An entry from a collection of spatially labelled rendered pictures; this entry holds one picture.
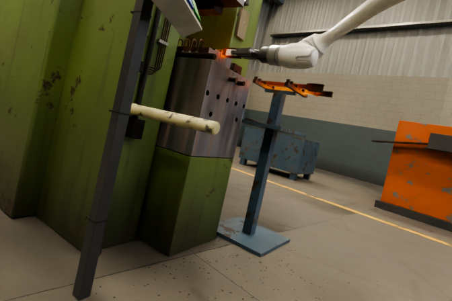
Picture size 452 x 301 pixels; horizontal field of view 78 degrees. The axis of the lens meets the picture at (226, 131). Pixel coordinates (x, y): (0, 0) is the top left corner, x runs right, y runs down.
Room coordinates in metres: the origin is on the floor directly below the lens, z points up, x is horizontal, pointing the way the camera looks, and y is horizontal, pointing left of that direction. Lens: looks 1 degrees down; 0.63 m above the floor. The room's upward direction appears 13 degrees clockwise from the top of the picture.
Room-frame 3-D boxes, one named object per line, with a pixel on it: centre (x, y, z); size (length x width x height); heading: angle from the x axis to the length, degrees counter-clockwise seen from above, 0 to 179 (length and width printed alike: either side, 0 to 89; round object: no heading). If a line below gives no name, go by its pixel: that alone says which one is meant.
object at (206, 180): (1.57, 0.26, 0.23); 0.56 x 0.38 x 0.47; 57
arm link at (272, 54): (1.27, -0.14, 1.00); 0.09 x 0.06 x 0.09; 147
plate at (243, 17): (1.74, 0.05, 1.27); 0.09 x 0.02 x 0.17; 147
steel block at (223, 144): (1.57, 0.26, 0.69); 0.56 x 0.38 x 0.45; 57
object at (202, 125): (1.06, 0.22, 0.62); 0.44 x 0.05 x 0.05; 57
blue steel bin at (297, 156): (5.35, -1.07, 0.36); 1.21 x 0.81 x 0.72; 54
